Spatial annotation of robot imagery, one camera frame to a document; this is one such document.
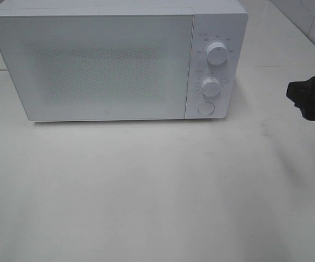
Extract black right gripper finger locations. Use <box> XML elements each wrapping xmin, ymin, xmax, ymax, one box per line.
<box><xmin>286</xmin><ymin>76</ymin><xmax>315</xmax><ymax>103</ymax></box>
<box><xmin>293</xmin><ymin>99</ymin><xmax>315</xmax><ymax>122</ymax></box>

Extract white microwave knob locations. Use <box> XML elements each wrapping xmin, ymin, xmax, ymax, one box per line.
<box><xmin>205</xmin><ymin>39</ymin><xmax>229</xmax><ymax>66</ymax></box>
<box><xmin>201</xmin><ymin>77</ymin><xmax>222</xmax><ymax>97</ymax></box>

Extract white round door button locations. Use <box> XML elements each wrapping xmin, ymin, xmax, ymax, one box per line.
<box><xmin>198</xmin><ymin>102</ymin><xmax>215</xmax><ymax>116</ymax></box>

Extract white microwave door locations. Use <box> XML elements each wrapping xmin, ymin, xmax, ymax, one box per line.
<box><xmin>0</xmin><ymin>15</ymin><xmax>193</xmax><ymax>122</ymax></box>

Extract white microwave oven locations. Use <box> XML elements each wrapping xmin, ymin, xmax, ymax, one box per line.
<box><xmin>0</xmin><ymin>1</ymin><xmax>248</xmax><ymax>121</ymax></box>

